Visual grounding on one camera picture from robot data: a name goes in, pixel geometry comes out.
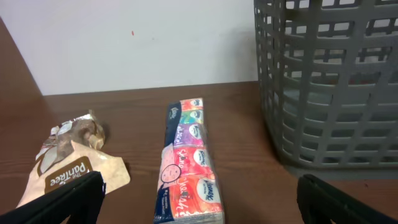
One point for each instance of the grey plastic basket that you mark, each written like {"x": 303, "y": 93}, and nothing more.
{"x": 327, "y": 74}

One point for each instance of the beige Pantree snack bag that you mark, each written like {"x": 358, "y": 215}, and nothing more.
{"x": 72, "y": 150}

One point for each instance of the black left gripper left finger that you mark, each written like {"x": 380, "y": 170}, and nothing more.
{"x": 78, "y": 201}

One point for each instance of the Kleenex tissue multipack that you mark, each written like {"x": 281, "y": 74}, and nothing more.
{"x": 187, "y": 189}

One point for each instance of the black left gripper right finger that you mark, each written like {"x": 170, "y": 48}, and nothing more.
{"x": 320, "y": 202}

